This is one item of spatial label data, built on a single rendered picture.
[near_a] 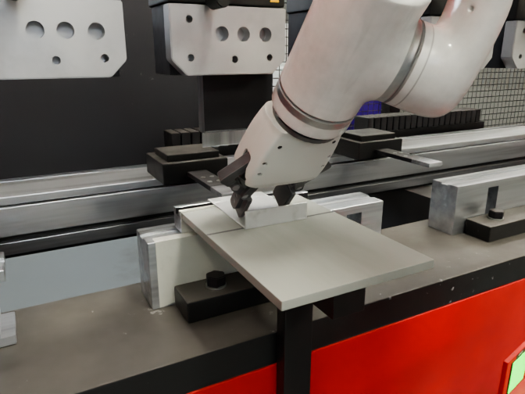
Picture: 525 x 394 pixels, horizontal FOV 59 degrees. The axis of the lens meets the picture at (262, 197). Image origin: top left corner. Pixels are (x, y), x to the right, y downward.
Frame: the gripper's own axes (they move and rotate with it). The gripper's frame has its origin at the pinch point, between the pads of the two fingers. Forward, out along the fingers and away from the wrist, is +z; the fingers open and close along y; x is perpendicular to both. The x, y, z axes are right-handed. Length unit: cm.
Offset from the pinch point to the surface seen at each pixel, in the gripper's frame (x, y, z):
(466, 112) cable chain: -35, -93, 28
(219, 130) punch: -10.2, 2.9, -1.7
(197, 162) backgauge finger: -18.6, -0.4, 16.4
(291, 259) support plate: 11.9, 4.0, -7.0
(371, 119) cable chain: -35, -56, 28
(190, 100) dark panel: -48, -11, 32
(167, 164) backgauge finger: -18.7, 4.9, 16.4
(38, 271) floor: -106, 26, 225
